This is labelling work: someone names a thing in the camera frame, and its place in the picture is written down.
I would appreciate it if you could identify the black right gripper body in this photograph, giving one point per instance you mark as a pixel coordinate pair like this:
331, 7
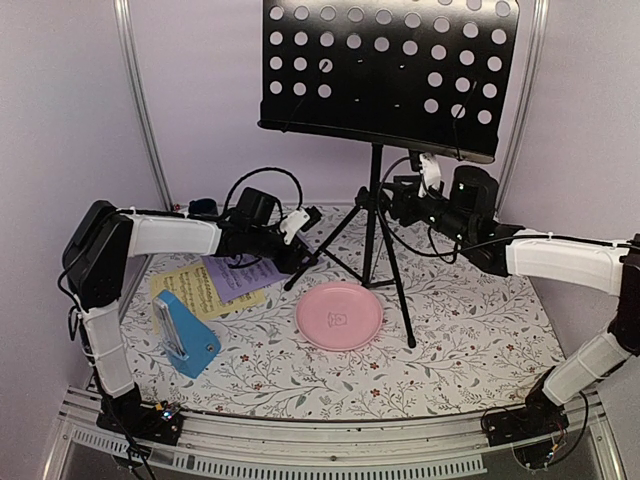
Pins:
405, 201

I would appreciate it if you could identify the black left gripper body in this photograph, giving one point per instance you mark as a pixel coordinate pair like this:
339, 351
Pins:
286, 264

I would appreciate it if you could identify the purple sheet music page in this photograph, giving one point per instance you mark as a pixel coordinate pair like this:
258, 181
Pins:
252, 275

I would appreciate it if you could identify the black music stand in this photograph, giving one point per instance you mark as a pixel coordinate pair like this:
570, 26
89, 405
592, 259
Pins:
425, 76

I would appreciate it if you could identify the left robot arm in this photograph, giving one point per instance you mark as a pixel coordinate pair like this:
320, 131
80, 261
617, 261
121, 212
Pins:
94, 262

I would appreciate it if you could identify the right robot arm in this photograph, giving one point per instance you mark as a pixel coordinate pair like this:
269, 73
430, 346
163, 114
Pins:
467, 217

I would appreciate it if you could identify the pink plate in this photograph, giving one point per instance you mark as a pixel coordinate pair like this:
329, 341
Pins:
338, 316

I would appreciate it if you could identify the floral table mat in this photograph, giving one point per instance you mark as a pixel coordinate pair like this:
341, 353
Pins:
466, 342

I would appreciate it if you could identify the dark blue cup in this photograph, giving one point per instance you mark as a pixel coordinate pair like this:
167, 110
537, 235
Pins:
203, 206

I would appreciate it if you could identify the yellow sheet music page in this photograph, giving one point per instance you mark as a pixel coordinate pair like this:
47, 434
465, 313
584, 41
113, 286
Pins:
193, 287

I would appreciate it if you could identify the blue metronome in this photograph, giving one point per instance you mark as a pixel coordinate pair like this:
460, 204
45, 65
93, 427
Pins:
188, 343

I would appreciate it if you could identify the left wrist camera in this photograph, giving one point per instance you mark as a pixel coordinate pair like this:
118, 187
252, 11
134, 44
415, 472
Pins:
301, 219

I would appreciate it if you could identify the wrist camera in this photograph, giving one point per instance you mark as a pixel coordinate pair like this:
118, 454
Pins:
301, 219
429, 171

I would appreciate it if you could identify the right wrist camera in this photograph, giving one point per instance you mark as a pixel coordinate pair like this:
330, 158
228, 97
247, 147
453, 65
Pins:
429, 171

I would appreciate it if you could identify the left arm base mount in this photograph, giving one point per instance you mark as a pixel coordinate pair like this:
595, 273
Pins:
128, 414

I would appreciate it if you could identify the right aluminium frame post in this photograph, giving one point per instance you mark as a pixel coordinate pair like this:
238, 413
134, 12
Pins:
529, 41

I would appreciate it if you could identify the aluminium frame post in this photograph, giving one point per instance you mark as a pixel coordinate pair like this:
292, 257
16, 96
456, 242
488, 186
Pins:
124, 26
529, 41

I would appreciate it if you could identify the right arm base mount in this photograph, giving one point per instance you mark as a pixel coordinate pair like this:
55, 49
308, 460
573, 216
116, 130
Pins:
538, 417

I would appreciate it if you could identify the aluminium front rail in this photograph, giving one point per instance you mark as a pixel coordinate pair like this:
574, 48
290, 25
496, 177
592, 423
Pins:
232, 447

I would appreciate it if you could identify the left aluminium frame post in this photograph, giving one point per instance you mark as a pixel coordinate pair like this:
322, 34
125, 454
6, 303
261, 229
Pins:
124, 26

